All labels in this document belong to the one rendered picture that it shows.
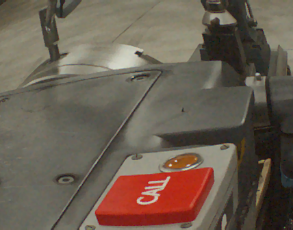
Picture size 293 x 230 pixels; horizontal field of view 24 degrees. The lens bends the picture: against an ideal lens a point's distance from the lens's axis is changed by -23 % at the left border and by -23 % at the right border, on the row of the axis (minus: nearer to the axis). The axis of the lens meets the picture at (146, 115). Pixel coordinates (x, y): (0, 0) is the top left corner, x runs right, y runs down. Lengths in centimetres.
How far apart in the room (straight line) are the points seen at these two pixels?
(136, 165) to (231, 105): 11
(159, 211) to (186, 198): 2
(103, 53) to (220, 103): 34
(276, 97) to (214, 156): 59
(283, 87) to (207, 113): 51
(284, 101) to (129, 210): 68
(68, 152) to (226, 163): 13
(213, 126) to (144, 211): 16
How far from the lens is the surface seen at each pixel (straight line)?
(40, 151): 60
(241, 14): 206
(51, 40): 95
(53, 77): 88
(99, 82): 73
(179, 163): 52
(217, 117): 60
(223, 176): 49
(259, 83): 112
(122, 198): 46
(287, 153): 114
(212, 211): 46
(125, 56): 94
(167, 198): 45
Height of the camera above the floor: 146
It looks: 19 degrees down
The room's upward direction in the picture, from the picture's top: 11 degrees counter-clockwise
